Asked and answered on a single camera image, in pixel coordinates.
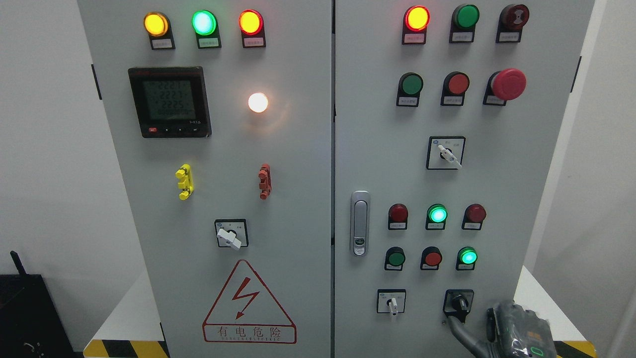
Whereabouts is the grey cabinet door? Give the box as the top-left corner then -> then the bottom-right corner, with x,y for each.
333,0 -> 594,358
78,0 -> 332,358

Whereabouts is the dark red indicator light right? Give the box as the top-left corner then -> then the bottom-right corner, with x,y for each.
462,203 -> 487,231

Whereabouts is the dark red buzzer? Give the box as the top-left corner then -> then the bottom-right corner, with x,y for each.
495,4 -> 530,43

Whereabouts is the white lit indicator lamp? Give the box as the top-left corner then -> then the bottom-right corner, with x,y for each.
247,91 -> 269,113

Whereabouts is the black rotary knob switch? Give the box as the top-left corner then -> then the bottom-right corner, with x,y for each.
443,289 -> 475,324

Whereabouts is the red push button second row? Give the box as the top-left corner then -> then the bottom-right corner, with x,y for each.
440,71 -> 470,106

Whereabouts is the green lit indicator light top-left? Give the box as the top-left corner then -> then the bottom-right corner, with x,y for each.
191,10 -> 221,48

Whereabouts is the yellow terminal connector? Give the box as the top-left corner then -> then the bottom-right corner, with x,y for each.
175,164 -> 194,201

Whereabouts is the green lit indicator light middle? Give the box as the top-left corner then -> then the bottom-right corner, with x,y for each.
425,203 -> 448,230

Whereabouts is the white platform with hazard stripes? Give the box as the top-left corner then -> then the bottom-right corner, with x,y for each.
82,268 -> 597,358

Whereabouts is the white selector switch upper right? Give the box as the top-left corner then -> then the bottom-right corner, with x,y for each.
426,136 -> 466,170

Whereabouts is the white selector switch left door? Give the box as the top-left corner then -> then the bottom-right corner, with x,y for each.
214,218 -> 249,250

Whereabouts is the dark red indicator light left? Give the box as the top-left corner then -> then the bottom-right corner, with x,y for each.
388,203 -> 408,230

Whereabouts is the black box with antenna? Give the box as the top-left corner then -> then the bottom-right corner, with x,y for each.
0,250 -> 75,358

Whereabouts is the silver door latch handle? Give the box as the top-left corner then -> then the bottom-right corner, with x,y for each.
350,190 -> 370,257

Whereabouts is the grey right cabinet door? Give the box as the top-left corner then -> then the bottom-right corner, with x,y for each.
333,0 -> 594,358

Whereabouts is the red emergency stop button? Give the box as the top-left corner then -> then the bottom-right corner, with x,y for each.
483,68 -> 527,106

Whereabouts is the dark red indicator light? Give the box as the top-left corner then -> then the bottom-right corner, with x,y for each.
388,203 -> 408,230
462,203 -> 487,231

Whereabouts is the red lit indicator light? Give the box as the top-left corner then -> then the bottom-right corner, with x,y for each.
402,5 -> 431,45
238,9 -> 266,48

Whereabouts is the white selector switch lower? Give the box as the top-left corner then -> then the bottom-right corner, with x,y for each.
376,289 -> 406,316

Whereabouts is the green push button second row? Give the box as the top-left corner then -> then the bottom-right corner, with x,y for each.
396,72 -> 423,108

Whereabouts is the red lit indicator light left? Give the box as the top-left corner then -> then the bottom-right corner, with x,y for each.
238,9 -> 266,48

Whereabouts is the yellow indicator light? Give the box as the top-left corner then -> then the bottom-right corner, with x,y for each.
144,11 -> 175,50

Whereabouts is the red lit indicator light right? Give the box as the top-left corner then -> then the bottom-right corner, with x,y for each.
402,5 -> 431,45

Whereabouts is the green lit push button lower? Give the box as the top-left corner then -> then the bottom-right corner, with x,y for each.
455,247 -> 478,270

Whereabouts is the green push button top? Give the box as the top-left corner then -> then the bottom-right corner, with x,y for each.
448,3 -> 480,43

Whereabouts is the red terminal connector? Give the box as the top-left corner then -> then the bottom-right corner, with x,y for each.
257,163 -> 272,200

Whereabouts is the red push button lower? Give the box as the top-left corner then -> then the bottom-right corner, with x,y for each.
420,246 -> 443,270

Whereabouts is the red high voltage warning sticker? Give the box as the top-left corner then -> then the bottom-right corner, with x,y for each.
202,259 -> 296,344

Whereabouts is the grey left cabinet door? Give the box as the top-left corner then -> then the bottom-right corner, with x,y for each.
78,0 -> 332,358

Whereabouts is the white selector switch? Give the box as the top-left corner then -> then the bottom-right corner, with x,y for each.
426,136 -> 466,170
376,289 -> 406,316

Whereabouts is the black digital power meter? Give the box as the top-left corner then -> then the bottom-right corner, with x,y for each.
128,66 -> 213,138

